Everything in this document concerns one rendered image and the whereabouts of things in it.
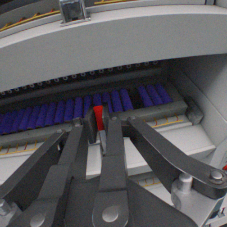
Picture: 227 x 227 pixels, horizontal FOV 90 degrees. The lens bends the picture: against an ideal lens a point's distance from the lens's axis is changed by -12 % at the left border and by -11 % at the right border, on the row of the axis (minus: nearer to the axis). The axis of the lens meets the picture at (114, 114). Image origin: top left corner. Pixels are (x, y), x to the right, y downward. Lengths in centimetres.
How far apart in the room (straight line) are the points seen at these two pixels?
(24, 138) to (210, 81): 33
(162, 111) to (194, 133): 7
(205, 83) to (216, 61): 4
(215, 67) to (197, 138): 12
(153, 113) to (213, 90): 10
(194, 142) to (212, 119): 5
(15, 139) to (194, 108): 33
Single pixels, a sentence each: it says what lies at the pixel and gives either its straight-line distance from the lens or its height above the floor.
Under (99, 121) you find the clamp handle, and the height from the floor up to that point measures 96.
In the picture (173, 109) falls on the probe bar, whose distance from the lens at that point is 25.
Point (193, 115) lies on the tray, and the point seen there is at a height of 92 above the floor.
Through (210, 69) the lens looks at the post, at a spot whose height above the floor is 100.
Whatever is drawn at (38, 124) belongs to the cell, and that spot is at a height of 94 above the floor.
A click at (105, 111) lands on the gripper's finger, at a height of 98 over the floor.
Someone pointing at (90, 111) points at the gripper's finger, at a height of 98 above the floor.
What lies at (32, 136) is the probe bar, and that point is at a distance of 27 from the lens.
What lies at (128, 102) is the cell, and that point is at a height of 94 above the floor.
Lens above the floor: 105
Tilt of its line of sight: 30 degrees down
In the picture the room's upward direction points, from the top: 10 degrees counter-clockwise
